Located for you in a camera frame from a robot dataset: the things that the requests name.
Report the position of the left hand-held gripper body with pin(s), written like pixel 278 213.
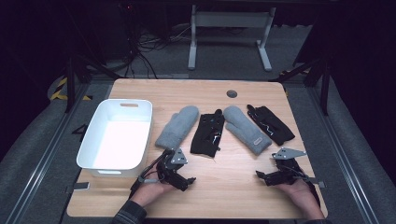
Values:
pixel 166 171

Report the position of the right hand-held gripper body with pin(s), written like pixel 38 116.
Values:
pixel 288 174

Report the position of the plain grey mitten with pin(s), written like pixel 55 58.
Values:
pixel 178 126

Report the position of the grey mitten with label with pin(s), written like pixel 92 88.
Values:
pixel 246 130

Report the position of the black glove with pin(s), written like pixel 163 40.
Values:
pixel 272 126
pixel 207 133

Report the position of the white plastic basket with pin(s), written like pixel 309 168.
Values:
pixel 120 143

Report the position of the person's right hand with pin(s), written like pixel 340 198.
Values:
pixel 302 194

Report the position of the person's left hand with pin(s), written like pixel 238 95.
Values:
pixel 148 193

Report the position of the black metal stand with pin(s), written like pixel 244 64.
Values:
pixel 71 81
pixel 325 84

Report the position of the yellow black hazard tape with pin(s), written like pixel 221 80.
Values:
pixel 59 93

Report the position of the metal floor rail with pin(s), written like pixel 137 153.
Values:
pixel 342 155
pixel 46 155

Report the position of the white metal desk frame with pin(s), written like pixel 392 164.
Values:
pixel 230 19

